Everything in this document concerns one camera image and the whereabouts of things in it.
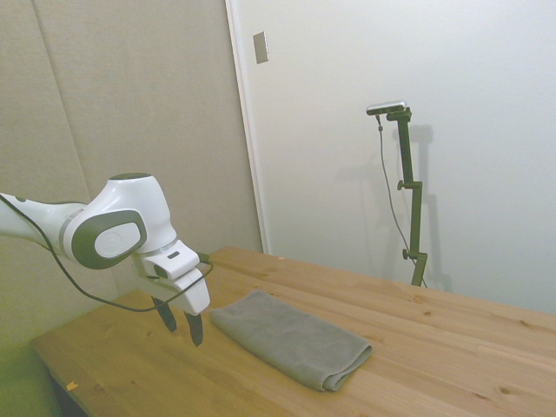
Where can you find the white door frame trim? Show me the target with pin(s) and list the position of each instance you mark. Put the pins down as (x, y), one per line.
(247, 130)

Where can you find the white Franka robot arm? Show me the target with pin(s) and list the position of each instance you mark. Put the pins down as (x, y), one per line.
(130, 195)

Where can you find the small yellow paper scrap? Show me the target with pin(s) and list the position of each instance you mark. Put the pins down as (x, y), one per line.
(71, 385)

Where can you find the grey towel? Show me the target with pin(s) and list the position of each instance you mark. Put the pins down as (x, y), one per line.
(286, 334)

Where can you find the grey wall switch plate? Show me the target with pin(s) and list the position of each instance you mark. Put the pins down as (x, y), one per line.
(261, 48)

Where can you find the silver exterior camera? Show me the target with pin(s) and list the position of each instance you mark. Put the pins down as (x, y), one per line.
(386, 107)

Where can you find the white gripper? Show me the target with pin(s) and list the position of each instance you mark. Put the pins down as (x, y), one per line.
(195, 295)

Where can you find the dark jointed camera stand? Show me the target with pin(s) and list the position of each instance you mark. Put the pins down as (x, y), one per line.
(415, 208)

